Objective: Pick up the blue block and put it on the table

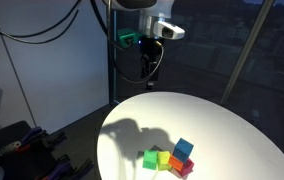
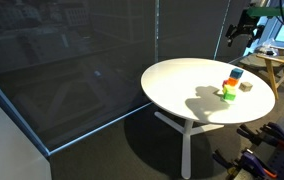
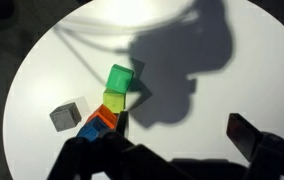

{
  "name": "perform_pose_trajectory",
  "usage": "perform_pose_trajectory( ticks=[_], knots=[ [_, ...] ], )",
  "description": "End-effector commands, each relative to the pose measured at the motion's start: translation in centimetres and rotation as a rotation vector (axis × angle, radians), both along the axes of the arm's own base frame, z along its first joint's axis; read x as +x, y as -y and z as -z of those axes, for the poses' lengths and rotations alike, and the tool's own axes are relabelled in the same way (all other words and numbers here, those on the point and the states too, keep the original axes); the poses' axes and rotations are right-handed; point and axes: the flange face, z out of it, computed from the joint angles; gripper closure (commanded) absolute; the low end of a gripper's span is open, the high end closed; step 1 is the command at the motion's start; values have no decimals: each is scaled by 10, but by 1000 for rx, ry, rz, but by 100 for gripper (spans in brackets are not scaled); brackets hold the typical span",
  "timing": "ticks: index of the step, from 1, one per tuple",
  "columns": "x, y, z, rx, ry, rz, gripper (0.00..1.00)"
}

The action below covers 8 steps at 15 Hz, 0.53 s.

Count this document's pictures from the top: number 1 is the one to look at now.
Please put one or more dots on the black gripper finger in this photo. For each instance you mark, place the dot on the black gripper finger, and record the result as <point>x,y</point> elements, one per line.
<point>146,79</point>
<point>154,79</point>

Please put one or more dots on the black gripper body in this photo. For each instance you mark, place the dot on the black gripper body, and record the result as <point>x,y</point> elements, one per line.
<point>152,50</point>

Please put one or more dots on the blue block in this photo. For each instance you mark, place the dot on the blue block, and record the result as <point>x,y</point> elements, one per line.
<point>183,150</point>

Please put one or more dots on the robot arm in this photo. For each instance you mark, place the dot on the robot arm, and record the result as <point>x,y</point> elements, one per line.
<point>155,15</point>

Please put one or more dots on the grey block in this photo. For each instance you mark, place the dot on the grey block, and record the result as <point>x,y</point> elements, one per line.
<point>156,148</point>

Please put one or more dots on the green block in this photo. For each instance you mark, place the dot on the green block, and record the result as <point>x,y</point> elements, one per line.
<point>149,159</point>

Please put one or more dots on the yellow-green block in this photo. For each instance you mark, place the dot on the yellow-green block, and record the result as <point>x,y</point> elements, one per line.
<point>164,159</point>

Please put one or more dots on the orange block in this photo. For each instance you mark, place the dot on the orange block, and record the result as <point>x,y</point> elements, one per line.
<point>175,163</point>

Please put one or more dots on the magenta block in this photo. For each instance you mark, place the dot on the magenta block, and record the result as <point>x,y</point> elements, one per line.
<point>188,168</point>

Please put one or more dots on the purple orange spring clamp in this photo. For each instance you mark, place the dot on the purple orange spring clamp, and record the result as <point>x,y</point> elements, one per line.
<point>32,138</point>
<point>65,168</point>

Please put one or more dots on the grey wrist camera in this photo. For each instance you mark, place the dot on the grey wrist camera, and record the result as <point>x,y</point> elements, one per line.
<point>170,30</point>

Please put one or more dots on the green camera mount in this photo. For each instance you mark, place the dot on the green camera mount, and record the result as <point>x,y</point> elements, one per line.
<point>127,36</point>

